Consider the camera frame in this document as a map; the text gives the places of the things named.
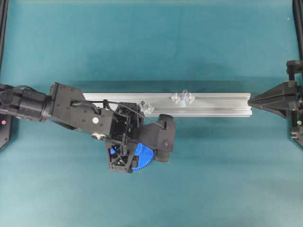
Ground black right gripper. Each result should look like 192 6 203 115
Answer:
248 60 303 147

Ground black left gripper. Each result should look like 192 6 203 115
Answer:
106 103 143 174

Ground large blue plastic gear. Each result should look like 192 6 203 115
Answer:
132 143 154 171

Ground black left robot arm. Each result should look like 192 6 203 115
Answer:
0 83 144 173

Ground tall steel shaft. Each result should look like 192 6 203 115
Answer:
181 89 188 107

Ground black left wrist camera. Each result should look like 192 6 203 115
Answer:
133 114 176 162

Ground clear bracket of short shaft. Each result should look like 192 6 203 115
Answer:
139 102 154 114

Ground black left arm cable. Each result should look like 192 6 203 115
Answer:
71 99 166 130

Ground clear bracket of tall shaft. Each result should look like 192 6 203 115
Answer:
170 93 196 104

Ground silver aluminium extrusion rail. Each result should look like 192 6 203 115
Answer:
84 93 252 117

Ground black right frame post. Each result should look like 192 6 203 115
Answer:
293 0 303 60

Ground black frame post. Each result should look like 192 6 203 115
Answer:
293 0 303 60
0 0 9 65

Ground black left frame post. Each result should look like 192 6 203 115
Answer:
0 0 9 65

